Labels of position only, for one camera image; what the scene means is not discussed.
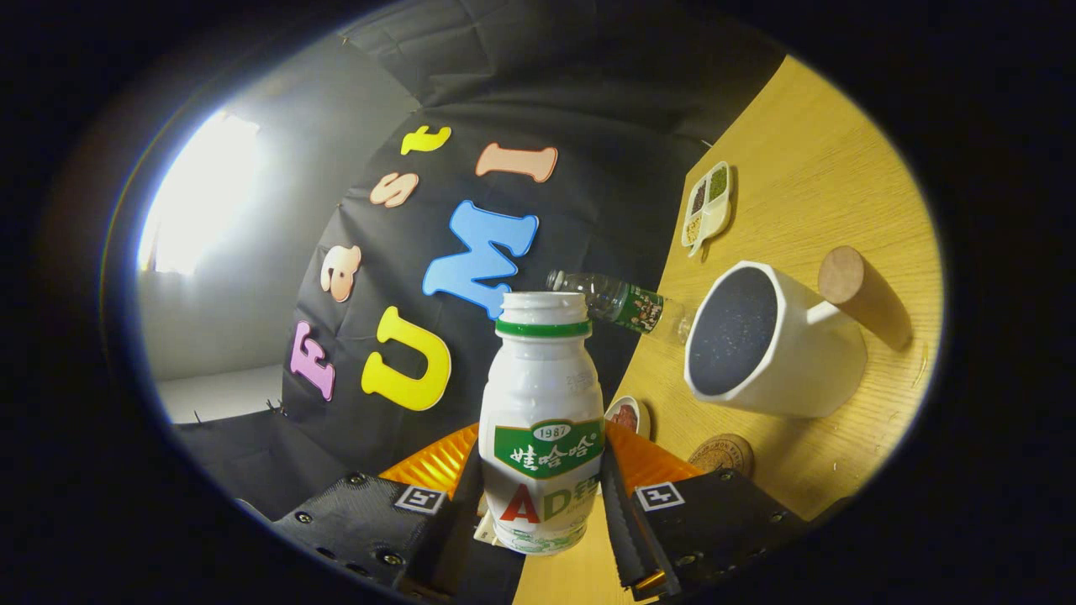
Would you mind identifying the white juice bottle green label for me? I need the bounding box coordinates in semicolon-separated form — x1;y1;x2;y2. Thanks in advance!
477;291;606;557

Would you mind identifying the white divided dish with beans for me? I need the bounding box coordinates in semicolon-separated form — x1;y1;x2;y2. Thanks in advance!
680;160;732;258

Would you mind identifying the white round plate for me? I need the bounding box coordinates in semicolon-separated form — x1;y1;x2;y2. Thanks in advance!
604;396;651;441

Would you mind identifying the black backdrop cloth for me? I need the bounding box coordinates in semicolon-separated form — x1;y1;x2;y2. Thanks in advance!
172;0;787;605

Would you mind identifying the clear water bottle green label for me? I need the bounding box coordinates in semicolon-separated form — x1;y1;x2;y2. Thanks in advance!
546;269;697;347

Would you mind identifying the wooden table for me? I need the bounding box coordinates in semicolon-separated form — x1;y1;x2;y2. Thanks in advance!
513;55;944;605

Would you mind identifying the round cork coaster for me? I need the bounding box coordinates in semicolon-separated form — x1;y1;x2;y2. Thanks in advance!
688;433;755;478

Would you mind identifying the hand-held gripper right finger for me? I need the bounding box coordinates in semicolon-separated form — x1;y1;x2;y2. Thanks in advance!
599;418;812;602

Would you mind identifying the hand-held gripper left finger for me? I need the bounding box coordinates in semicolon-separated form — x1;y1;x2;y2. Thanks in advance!
273;423;484;602

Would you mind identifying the white cup with wooden handle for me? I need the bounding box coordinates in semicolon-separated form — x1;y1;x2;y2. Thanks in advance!
683;245;913;419

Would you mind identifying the bright ceiling light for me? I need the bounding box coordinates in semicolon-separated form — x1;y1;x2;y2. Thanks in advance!
139;109;261;276

